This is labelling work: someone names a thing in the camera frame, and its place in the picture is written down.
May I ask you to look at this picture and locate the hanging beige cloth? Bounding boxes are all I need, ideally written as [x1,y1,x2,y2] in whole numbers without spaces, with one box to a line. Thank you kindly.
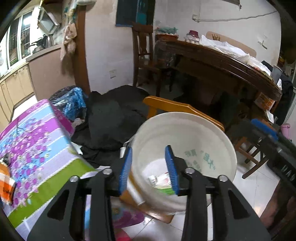
[60,23,77,61]

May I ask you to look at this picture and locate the white plastic bags pile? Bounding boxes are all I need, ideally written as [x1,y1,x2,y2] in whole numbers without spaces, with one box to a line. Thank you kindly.
[199,35,271,77]

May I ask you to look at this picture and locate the small orange wooden stool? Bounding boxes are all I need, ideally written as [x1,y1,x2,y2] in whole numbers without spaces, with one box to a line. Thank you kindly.
[119,95,225,224]

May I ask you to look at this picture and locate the black cloth pile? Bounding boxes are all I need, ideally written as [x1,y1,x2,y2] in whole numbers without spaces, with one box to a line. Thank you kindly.
[71,85,149,168]

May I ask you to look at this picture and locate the dark wooden chair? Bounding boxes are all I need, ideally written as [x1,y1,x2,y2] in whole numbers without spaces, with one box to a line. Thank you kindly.
[132,22,160,87]

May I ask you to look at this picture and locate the green white toothpaste box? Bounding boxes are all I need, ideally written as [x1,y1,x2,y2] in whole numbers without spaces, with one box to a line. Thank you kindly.
[148,172,175,195]

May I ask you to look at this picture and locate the floral striped tablecloth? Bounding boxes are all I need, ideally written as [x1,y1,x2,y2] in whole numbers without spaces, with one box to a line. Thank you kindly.
[1,99,94,240]

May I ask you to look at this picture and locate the white plastic bucket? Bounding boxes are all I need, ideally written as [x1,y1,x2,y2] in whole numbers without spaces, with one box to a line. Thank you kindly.
[127,112,237,214]

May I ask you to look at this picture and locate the kitchen window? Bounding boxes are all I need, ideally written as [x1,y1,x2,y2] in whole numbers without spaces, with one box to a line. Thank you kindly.
[6,11,32,68]

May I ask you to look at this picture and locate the beige kitchen base cabinets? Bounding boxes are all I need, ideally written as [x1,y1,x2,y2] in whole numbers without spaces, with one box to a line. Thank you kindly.
[1,45,75,128]

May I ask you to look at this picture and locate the blue plastic garbage bag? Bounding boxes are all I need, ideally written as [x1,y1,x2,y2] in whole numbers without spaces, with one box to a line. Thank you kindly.
[49,85,88,121]

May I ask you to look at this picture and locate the orange snack packet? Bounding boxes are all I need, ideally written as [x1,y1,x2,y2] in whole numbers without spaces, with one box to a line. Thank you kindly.
[0,162,16,205]

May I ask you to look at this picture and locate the steel range hood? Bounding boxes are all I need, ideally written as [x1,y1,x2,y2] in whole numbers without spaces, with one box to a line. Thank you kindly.
[37,6,60,36]

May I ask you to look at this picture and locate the dark blue window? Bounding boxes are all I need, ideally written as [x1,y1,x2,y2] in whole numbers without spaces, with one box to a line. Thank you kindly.
[115,0,156,27]

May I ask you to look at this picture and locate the dark wooden dining table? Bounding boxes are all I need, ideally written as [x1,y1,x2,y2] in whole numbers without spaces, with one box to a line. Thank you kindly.
[154,40,282,103]

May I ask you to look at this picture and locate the light wooden stool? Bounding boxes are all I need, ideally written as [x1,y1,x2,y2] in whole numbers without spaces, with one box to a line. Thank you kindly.
[233,137,280,182]

